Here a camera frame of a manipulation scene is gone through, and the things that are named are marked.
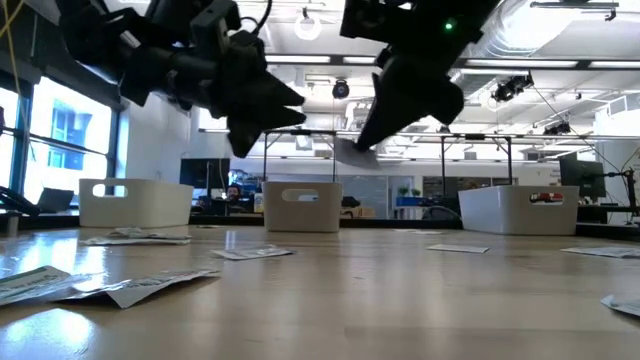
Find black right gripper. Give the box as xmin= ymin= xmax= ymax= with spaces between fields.
xmin=355 ymin=49 xmax=465 ymax=151

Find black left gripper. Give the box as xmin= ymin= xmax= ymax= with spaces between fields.
xmin=199 ymin=34 xmax=307 ymax=159

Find white barcode packet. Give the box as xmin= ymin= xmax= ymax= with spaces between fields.
xmin=144 ymin=230 xmax=192 ymax=241
xmin=209 ymin=244 xmax=295 ymax=262

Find white plastic bin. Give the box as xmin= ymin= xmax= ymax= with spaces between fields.
xmin=262 ymin=180 xmax=344 ymax=234
xmin=458 ymin=184 xmax=581 ymax=237
xmin=78 ymin=178 xmax=195 ymax=230

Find packets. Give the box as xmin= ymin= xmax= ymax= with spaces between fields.
xmin=560 ymin=246 xmax=640 ymax=260

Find ceiling strip light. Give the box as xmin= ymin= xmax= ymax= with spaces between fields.
xmin=464 ymin=58 xmax=580 ymax=69
xmin=587 ymin=59 xmax=639 ymax=70
xmin=264 ymin=54 xmax=332 ymax=65

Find blue storage bin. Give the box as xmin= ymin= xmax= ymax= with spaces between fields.
xmin=395 ymin=196 xmax=440 ymax=209

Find black computer monitor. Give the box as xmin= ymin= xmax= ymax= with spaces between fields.
xmin=558 ymin=156 xmax=608 ymax=199
xmin=179 ymin=157 xmax=232 ymax=190

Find brown cardboard boxes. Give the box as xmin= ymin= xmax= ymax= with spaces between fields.
xmin=342 ymin=202 xmax=377 ymax=219

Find dark laptop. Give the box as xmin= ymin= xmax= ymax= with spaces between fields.
xmin=36 ymin=187 xmax=77 ymax=214

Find round black ceiling camera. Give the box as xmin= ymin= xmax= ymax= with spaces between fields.
xmin=331 ymin=78 xmax=352 ymax=101

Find black metal stand frame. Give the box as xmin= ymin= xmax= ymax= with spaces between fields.
xmin=261 ymin=128 xmax=339 ymax=184
xmin=439 ymin=132 xmax=514 ymax=187

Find white ceiling ring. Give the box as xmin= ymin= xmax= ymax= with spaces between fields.
xmin=293 ymin=13 xmax=323 ymax=43

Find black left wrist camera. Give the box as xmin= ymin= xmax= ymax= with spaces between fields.
xmin=189 ymin=0 xmax=242 ymax=64

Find black ceiling camera rig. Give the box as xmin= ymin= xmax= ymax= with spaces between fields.
xmin=491 ymin=71 xmax=536 ymax=104
xmin=543 ymin=120 xmax=573 ymax=137

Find window with dark frame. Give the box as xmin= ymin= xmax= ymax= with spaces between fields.
xmin=0 ymin=74 xmax=114 ymax=207

